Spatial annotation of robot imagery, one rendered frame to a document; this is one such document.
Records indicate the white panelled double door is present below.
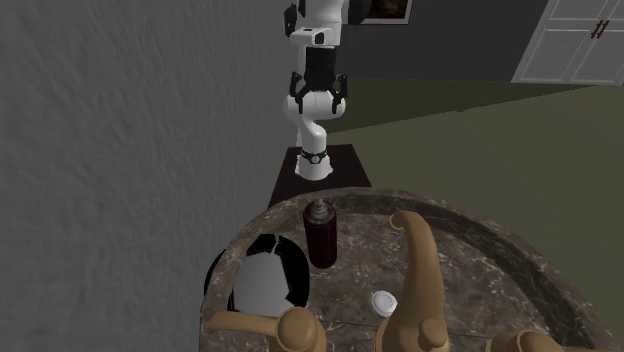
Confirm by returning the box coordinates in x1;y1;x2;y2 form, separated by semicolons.
510;0;624;87

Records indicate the brass tap handle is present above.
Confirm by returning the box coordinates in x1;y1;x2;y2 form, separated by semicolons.
484;328;624;352
208;306;328;352

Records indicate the dark red spray bottle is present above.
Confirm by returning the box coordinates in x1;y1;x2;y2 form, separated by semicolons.
302;197;339;270

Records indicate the brown marble sink basin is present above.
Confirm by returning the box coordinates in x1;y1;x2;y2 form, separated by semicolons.
199;187;621;352

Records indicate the black and white plate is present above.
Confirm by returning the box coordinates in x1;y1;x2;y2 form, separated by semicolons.
203;233;312;319

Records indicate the dark robot stand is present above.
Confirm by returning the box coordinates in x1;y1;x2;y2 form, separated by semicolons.
266;144;373;211

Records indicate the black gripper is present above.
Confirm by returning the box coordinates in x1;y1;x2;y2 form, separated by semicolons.
289;46;349;116

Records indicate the framed dark wall picture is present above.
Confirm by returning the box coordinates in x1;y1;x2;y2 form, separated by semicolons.
359;0;414;26

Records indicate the white round drain plug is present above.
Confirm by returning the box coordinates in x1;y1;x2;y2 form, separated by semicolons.
369;290;399;319

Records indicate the brass tap spout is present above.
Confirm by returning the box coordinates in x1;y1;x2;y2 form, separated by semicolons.
374;209;453;352

